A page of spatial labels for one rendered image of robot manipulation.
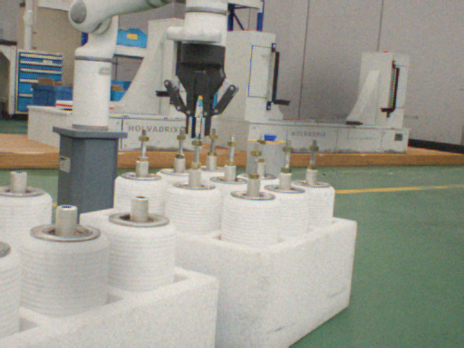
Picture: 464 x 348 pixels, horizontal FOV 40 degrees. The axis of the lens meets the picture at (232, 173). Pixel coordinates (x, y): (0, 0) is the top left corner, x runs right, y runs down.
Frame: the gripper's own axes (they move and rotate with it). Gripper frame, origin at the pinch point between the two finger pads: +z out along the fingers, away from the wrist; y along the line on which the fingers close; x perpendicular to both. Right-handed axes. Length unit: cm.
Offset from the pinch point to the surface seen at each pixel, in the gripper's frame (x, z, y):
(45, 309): 48, 17, 1
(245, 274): 12.3, 21.1, -12.7
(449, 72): -575, -44, -94
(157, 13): -901, -125, 339
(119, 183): 0.3, 11.2, 13.8
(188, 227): 4.7, 16.7, -0.8
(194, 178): 1.1, 8.8, -0.3
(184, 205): 4.8, 12.9, 0.0
